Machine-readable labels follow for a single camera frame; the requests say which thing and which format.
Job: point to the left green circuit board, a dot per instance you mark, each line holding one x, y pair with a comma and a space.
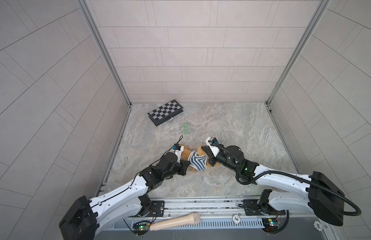
141, 228

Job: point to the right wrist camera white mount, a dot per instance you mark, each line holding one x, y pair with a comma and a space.
213, 144

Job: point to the aluminium mounting rail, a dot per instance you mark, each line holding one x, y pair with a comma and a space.
226, 207

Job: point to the right circuit board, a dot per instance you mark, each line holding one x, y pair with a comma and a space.
270, 224

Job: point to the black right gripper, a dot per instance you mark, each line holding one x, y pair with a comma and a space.
211, 158

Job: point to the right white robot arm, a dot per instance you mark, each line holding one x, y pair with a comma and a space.
303, 193

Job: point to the beige wooden handle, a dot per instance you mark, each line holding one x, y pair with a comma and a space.
191, 219

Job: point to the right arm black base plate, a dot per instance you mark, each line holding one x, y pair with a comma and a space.
253, 208

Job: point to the blue white striped sweater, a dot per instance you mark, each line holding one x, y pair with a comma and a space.
199, 163

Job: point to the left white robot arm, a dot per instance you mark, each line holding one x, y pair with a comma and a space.
86, 218

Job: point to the green brick pattern plastic bag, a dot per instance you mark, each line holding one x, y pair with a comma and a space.
185, 128

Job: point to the folded black chess board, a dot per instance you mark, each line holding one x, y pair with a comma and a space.
165, 112

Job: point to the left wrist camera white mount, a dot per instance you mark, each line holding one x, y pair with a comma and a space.
177, 149

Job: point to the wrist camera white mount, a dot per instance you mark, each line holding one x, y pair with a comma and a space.
213, 144
177, 149

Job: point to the brown teddy bear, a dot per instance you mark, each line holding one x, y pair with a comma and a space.
187, 151

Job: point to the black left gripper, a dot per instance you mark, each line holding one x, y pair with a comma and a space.
182, 168

